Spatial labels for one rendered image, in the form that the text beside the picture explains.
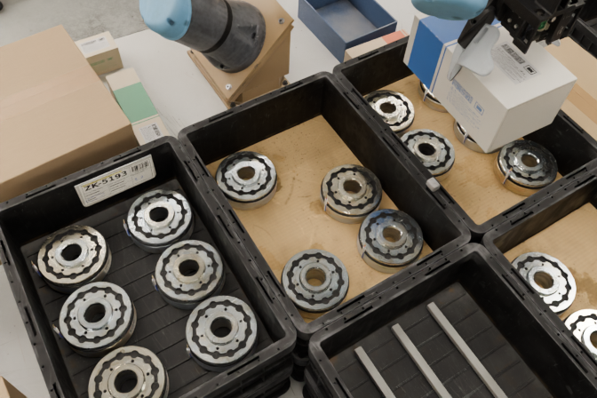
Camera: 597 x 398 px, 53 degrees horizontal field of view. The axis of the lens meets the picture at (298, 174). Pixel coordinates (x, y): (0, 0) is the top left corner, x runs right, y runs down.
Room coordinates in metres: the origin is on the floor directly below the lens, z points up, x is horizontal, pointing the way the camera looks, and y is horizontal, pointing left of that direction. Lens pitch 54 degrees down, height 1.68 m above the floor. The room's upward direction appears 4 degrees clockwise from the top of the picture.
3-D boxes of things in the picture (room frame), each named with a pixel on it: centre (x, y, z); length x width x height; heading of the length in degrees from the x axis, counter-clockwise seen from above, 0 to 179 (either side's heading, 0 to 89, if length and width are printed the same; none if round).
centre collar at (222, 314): (0.31, 0.09, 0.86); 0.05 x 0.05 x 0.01
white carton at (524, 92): (0.63, -0.25, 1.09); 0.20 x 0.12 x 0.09; 32
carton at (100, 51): (0.93, 0.53, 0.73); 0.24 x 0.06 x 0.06; 123
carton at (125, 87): (0.79, 0.33, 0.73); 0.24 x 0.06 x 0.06; 32
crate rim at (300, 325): (0.52, -0.03, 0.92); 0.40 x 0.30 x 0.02; 35
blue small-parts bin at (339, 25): (1.15, -0.09, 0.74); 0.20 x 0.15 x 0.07; 36
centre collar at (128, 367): (0.22, 0.21, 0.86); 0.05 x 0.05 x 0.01
